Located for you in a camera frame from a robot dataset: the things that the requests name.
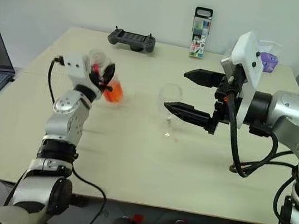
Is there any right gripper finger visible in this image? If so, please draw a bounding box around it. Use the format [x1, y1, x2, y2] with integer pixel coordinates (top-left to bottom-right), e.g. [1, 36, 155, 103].
[160, 99, 214, 131]
[182, 66, 226, 91]

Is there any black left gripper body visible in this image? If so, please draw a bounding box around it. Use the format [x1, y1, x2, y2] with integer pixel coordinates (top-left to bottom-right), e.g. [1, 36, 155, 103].
[87, 64, 109, 91]

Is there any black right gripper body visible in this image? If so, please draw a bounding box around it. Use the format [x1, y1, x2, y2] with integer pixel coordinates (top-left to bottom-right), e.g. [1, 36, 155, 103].
[204, 62, 252, 140]

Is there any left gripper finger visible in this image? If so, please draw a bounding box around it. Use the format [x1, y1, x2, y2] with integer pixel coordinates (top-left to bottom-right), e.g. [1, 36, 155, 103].
[101, 61, 117, 87]

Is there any bottle with orange liquid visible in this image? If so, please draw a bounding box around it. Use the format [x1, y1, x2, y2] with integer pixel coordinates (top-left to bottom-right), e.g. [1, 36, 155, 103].
[80, 47, 131, 105]

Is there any grey handheld game controller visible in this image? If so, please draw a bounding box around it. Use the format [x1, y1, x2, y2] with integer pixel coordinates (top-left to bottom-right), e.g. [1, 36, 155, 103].
[106, 25, 160, 55]

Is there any marker pen pack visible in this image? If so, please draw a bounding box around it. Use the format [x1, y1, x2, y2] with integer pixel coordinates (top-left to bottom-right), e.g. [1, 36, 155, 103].
[188, 6, 214, 61]

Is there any purple tissue box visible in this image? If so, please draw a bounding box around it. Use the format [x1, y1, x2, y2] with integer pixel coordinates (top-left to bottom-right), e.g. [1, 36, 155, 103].
[254, 39, 284, 75]

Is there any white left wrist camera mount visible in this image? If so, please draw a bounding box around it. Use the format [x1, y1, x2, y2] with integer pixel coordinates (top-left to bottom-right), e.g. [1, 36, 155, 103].
[56, 51, 108, 100]

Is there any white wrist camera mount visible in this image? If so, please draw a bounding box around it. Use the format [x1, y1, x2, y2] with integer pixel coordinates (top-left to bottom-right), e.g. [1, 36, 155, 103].
[56, 51, 108, 100]
[210, 27, 270, 132]

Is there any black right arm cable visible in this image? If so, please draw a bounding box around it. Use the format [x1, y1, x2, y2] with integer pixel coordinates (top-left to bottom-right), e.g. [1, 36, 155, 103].
[204, 89, 299, 224]

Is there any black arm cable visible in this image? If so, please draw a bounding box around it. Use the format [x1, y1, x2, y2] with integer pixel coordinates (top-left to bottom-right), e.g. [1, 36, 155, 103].
[0, 50, 128, 224]
[204, 89, 299, 224]

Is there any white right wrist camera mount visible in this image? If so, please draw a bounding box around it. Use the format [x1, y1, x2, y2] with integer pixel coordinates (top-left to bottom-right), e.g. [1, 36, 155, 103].
[210, 27, 270, 132]

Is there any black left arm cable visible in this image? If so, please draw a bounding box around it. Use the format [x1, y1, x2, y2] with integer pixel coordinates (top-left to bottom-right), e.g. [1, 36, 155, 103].
[0, 50, 128, 224]

